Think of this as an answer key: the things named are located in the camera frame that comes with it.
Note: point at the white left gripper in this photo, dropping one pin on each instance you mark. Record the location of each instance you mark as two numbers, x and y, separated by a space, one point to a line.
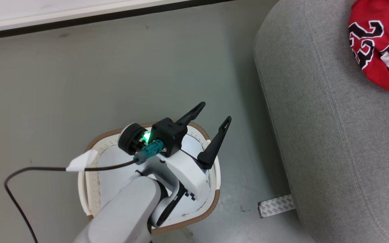
184 173

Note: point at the red basketball jersey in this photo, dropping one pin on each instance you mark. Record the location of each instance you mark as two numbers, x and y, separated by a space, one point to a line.
380 40

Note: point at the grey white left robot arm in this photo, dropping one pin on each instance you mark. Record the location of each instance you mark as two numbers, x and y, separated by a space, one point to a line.
127 212

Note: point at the grey fabric sofa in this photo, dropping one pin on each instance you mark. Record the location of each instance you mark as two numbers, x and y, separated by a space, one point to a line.
333 135

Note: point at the black round wrist flange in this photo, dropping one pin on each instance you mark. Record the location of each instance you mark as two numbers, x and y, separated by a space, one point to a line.
130 139

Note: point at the grey patterned tape strip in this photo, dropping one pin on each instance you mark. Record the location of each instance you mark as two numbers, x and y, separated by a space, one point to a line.
276 206

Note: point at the white laundry basket brown rim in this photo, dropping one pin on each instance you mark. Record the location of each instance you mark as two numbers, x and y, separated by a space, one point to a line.
93 189

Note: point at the white and black baseboard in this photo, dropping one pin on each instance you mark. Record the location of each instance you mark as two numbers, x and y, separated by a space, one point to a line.
62 18

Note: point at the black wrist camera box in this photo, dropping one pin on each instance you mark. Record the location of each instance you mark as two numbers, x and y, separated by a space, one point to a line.
169 135

